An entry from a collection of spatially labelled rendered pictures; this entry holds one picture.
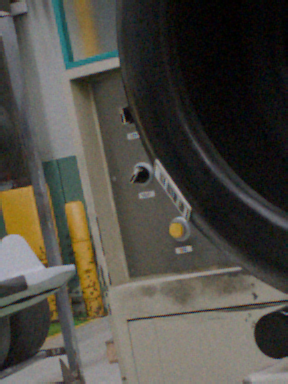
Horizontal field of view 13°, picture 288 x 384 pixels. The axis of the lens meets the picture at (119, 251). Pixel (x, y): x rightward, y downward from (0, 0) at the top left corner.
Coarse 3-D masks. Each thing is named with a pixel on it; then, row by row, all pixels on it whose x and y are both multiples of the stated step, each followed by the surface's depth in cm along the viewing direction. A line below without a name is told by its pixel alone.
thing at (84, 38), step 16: (64, 0) 211; (80, 0) 209; (96, 0) 207; (112, 0) 205; (64, 16) 211; (80, 16) 209; (96, 16) 208; (112, 16) 206; (64, 32) 211; (80, 32) 210; (96, 32) 208; (112, 32) 206; (64, 48) 211; (80, 48) 210; (96, 48) 209; (112, 48) 207; (80, 64) 210
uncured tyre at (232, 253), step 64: (128, 0) 120; (192, 0) 135; (256, 0) 141; (128, 64) 122; (192, 64) 136; (256, 64) 142; (192, 128) 119; (256, 128) 142; (192, 192) 120; (256, 192) 118; (256, 256) 117
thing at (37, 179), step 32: (0, 128) 556; (32, 128) 580; (0, 160) 557; (32, 160) 580; (64, 288) 584; (32, 320) 556; (64, 320) 584; (0, 352) 526; (32, 352) 567; (64, 352) 586
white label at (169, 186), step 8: (160, 168) 122; (160, 176) 123; (168, 176) 121; (168, 184) 122; (168, 192) 124; (176, 192) 121; (176, 200) 123; (184, 200) 121; (184, 208) 122; (184, 216) 124
